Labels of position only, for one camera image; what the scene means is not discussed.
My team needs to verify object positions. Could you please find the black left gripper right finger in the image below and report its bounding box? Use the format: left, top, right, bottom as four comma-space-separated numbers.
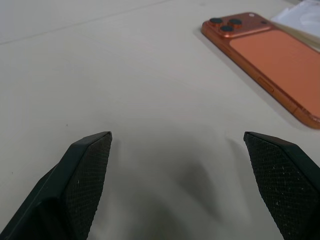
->
243, 131, 320, 240

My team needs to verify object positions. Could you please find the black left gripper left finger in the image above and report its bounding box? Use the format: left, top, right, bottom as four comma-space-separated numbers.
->
0, 130, 113, 240

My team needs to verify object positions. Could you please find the orange smartphone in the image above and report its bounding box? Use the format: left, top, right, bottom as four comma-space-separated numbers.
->
201, 11, 320, 130

